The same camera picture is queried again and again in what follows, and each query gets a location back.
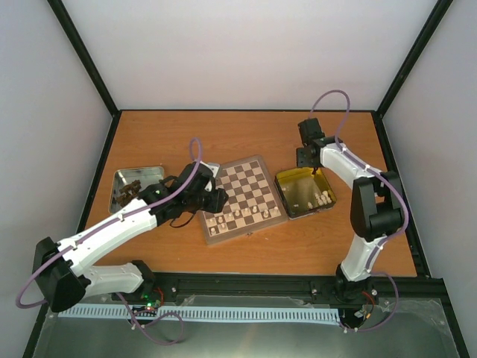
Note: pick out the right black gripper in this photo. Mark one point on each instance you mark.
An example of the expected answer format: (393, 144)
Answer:
(300, 161)

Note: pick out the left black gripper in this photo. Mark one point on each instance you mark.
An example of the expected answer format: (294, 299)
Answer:
(217, 203)

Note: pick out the white rook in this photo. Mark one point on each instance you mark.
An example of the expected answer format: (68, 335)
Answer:
(275, 212)

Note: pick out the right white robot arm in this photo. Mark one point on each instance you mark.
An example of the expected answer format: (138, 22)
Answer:
(377, 210)

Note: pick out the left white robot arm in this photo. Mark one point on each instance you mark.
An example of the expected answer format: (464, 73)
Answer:
(66, 271)

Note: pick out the white chess pieces pile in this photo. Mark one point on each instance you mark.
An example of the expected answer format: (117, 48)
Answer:
(319, 200)

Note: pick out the wooden chess board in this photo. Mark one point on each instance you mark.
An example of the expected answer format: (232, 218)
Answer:
(248, 183)

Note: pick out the dark chess pieces pile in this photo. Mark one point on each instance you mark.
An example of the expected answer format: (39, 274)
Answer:
(128, 192)

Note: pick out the left controller board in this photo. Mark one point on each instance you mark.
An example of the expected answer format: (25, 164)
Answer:
(150, 307)

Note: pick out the gold metal tin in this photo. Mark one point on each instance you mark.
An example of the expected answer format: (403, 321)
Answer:
(295, 188)

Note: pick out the silver metal tin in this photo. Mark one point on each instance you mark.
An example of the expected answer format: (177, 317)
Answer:
(127, 183)

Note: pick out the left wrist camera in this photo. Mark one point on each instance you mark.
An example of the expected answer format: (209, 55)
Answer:
(214, 168)

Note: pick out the light blue cable duct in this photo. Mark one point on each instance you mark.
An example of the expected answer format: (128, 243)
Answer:
(206, 314)

